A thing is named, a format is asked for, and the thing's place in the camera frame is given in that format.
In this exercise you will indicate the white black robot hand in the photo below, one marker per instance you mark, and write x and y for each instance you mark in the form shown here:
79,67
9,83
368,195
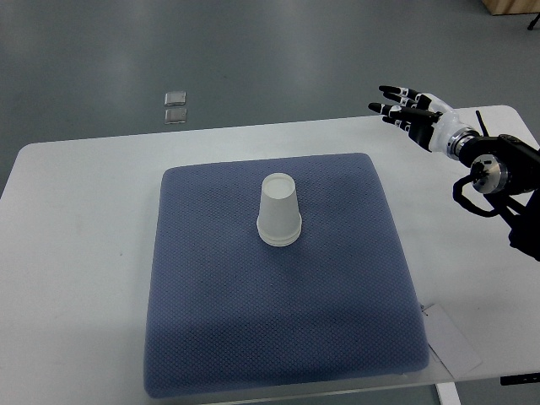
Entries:
427,120

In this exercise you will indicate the white paper cup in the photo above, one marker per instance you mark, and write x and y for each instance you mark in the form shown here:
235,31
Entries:
279,213
279,241

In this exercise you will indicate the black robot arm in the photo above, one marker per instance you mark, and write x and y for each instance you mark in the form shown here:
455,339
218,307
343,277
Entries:
503,181

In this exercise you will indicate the wooden furniture corner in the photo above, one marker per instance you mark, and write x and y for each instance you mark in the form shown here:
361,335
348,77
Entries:
511,7

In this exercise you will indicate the black tripod leg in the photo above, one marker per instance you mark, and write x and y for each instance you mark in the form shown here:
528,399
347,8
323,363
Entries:
533,23

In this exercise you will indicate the blue grey fabric cushion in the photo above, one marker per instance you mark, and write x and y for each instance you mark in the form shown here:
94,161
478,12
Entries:
227,311

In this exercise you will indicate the white paper card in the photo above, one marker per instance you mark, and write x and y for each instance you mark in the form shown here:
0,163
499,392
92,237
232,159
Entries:
448,343

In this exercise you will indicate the upper metal floor plate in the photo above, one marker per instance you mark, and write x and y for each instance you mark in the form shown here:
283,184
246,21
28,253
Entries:
177,97

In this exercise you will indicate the white table leg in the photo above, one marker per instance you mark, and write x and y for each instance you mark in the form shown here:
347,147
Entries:
447,394

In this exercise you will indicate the black table control panel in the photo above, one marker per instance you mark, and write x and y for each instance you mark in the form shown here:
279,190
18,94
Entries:
513,380

